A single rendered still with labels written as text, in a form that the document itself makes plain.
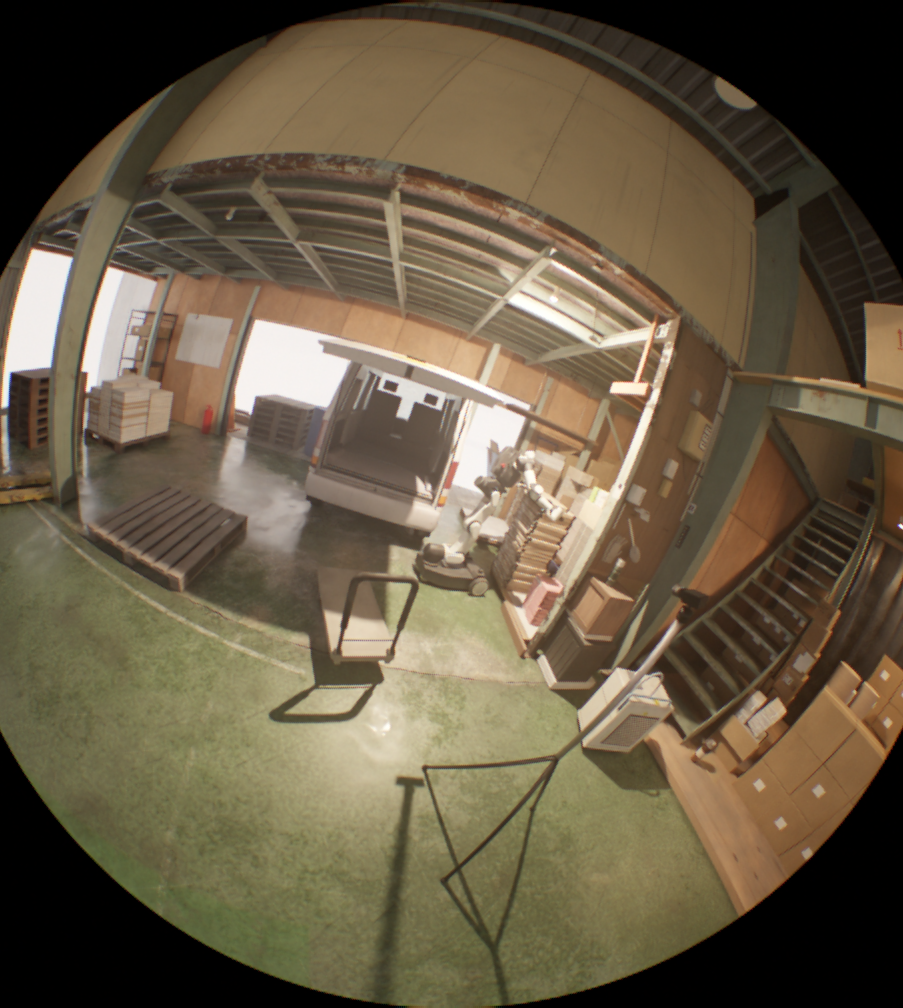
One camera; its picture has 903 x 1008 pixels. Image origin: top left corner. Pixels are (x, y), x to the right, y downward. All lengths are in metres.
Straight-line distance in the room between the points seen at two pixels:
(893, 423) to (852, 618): 3.09
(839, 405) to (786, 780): 2.61
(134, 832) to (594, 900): 1.97
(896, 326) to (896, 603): 3.31
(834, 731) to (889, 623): 2.42
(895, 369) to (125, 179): 5.32
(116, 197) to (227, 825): 4.03
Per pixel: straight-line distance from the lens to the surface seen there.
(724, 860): 2.79
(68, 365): 3.45
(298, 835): 1.58
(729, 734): 3.21
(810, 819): 3.27
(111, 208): 3.54
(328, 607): 2.08
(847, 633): 5.19
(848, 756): 3.08
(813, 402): 2.73
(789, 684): 3.64
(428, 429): 4.99
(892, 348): 2.66
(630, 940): 2.18
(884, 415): 2.61
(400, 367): 2.02
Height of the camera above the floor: 1.56
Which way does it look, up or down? 16 degrees down
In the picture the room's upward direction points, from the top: 21 degrees clockwise
